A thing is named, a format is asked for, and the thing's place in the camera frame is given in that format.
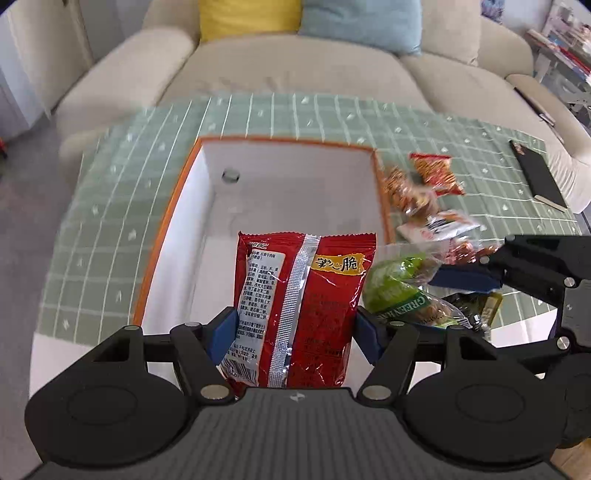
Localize green peanut snack bag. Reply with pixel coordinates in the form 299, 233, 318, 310
363, 253, 472, 329

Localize white spicy strip packet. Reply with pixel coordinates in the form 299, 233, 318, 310
397, 210, 481, 243

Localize clear assorted candy bag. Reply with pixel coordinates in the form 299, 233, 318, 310
386, 167, 439, 220

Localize red crispy noodle snack bag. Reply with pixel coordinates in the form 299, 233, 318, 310
221, 232, 377, 395

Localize Mimi shrimp stick bag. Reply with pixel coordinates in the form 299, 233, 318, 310
409, 153, 465, 197

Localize red braised meat packet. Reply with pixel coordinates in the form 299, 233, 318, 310
444, 237, 500, 265

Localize black shiny snack bag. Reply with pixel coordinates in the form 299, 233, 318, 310
448, 292, 503, 341

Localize black notebook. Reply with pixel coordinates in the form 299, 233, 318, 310
509, 140, 568, 213

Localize green grid tablecloth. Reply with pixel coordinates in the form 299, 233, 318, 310
36, 93, 580, 346

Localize orange storage box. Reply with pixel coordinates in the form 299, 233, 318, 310
132, 137, 394, 333

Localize beige sofa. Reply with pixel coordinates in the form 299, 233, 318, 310
56, 1, 590, 213

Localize light blue cushion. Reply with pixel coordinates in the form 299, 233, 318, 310
298, 0, 423, 55

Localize yellow cushion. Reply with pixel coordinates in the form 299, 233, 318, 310
198, 0, 303, 42

